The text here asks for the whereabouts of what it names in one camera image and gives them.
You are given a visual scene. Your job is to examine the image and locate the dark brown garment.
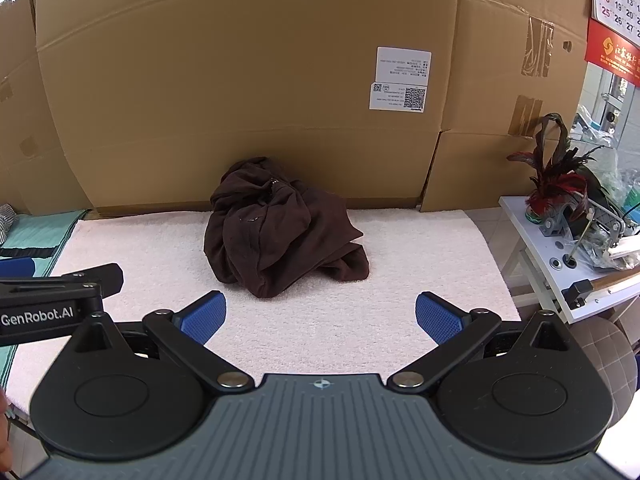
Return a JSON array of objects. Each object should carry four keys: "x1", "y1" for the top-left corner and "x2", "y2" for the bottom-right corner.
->
[{"x1": 204, "y1": 157, "x2": 370, "y2": 298}]

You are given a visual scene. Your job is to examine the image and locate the person's hand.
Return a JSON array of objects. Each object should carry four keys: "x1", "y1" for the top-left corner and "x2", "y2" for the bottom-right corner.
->
[{"x1": 0, "y1": 389, "x2": 13, "y2": 474}]

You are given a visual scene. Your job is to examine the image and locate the teal cloth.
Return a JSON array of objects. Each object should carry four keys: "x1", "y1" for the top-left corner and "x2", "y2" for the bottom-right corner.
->
[{"x1": 0, "y1": 208, "x2": 91, "y2": 386}]

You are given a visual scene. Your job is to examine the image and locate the checkered cloth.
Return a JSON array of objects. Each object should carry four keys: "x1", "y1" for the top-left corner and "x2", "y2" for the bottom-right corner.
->
[{"x1": 0, "y1": 204, "x2": 17, "y2": 245}]

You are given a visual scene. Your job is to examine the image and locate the left cardboard box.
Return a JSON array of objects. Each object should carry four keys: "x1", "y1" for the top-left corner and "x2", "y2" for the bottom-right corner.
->
[{"x1": 0, "y1": 0, "x2": 91, "y2": 216}]

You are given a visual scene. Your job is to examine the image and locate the beige chair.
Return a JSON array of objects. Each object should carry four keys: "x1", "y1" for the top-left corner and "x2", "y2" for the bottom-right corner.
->
[{"x1": 570, "y1": 316, "x2": 638, "y2": 427}]

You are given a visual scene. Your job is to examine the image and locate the white shipping label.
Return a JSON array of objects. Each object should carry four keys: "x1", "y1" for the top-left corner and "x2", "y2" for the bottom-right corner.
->
[{"x1": 369, "y1": 47, "x2": 432, "y2": 113}]

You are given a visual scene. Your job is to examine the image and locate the large cardboard box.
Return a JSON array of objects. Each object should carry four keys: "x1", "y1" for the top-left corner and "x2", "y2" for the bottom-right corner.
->
[{"x1": 35, "y1": 0, "x2": 458, "y2": 210}]

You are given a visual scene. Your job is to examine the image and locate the right cardboard box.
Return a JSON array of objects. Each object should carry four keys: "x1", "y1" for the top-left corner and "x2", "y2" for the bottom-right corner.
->
[{"x1": 422, "y1": 0, "x2": 591, "y2": 211}]

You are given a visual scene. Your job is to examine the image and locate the wall calendar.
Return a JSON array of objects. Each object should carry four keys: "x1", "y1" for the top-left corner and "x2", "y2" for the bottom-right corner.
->
[{"x1": 585, "y1": 0, "x2": 640, "y2": 87}]

